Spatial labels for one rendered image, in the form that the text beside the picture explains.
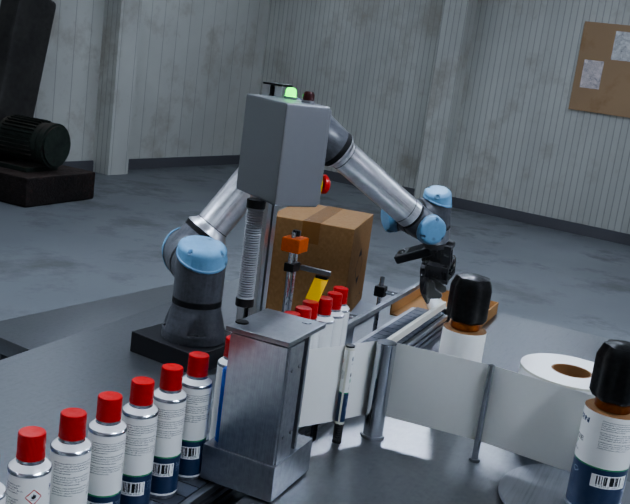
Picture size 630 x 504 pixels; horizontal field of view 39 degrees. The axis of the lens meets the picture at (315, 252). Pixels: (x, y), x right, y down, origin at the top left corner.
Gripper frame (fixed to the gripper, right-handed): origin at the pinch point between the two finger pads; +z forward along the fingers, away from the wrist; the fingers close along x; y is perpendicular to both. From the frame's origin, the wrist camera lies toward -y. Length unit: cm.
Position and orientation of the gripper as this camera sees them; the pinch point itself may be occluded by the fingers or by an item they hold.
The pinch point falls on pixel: (425, 298)
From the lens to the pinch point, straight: 259.5
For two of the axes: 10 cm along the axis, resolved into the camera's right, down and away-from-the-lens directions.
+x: 4.4, -4.7, 7.7
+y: 9.0, 2.0, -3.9
